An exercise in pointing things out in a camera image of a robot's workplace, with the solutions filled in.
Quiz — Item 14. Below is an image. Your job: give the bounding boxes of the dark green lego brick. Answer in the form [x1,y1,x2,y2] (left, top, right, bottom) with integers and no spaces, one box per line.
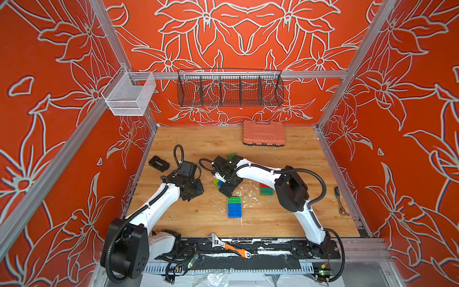
[259,187,274,196]
[227,153,237,160]

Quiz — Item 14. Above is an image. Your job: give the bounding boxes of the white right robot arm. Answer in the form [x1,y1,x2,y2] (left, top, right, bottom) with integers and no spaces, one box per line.
[210,155,331,259]

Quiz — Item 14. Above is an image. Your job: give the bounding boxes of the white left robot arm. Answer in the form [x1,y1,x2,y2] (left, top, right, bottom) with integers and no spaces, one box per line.
[100,174,204,283]

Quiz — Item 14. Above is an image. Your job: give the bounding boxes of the salmon red tool case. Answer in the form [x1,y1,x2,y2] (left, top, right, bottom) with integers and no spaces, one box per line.
[243,120,286,147]

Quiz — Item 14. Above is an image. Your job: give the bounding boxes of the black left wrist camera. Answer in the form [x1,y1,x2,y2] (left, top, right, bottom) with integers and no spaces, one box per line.
[178,161,202,179]

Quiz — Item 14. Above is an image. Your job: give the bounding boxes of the orange handled adjustable wrench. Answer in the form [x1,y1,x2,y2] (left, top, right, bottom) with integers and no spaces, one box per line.
[209,233,252,259]

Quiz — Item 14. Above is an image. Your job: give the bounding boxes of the black wire wall basket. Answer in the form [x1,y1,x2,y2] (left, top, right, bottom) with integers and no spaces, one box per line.
[176,68,285,108]

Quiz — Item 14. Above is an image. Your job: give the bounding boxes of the clear plastic wall bin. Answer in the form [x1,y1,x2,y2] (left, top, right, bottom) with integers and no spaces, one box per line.
[102,66,157,116]

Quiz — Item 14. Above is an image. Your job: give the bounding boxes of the green handled pliers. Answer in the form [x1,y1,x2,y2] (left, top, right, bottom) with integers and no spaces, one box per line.
[334,186,350,216]

